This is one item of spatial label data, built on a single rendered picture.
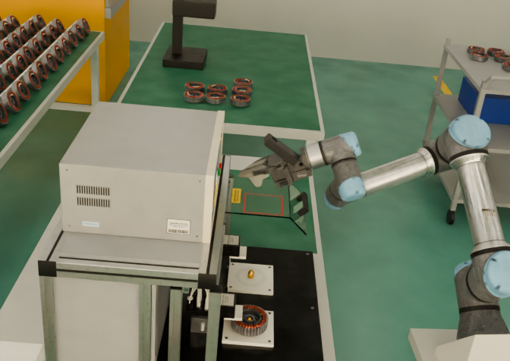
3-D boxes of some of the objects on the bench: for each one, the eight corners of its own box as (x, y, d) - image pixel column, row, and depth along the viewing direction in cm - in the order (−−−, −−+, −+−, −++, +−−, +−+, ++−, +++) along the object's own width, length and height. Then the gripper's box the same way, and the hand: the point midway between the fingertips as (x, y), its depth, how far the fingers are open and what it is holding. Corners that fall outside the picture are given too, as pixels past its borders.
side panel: (151, 372, 183) (152, 277, 168) (149, 381, 180) (150, 284, 166) (49, 365, 182) (42, 268, 168) (45, 372, 180) (38, 275, 165)
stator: (267, 314, 204) (268, 305, 202) (267, 339, 194) (268, 329, 192) (231, 311, 204) (231, 302, 202) (228, 336, 194) (229, 326, 192)
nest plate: (272, 314, 206) (273, 311, 206) (273, 347, 193) (273, 344, 192) (225, 310, 206) (225, 306, 205) (221, 343, 192) (221, 340, 192)
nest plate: (272, 268, 228) (272, 265, 227) (272, 295, 214) (273, 292, 214) (228, 265, 227) (229, 262, 227) (226, 291, 214) (226, 288, 213)
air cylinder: (209, 317, 202) (210, 302, 200) (207, 333, 196) (208, 318, 193) (193, 315, 202) (193, 301, 200) (190, 332, 196) (190, 317, 193)
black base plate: (312, 256, 240) (313, 251, 239) (325, 389, 183) (325, 382, 182) (181, 246, 239) (182, 240, 238) (154, 375, 182) (154, 369, 181)
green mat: (308, 176, 296) (308, 175, 296) (317, 253, 242) (317, 253, 242) (97, 158, 294) (97, 158, 294) (58, 232, 240) (58, 231, 240)
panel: (183, 239, 239) (186, 164, 225) (154, 372, 180) (156, 283, 167) (180, 239, 239) (182, 164, 225) (150, 371, 180) (152, 282, 167)
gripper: (313, 179, 194) (245, 200, 198) (312, 165, 202) (247, 186, 206) (304, 154, 190) (235, 176, 194) (303, 141, 198) (237, 162, 202)
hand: (241, 172), depth 198 cm, fingers closed
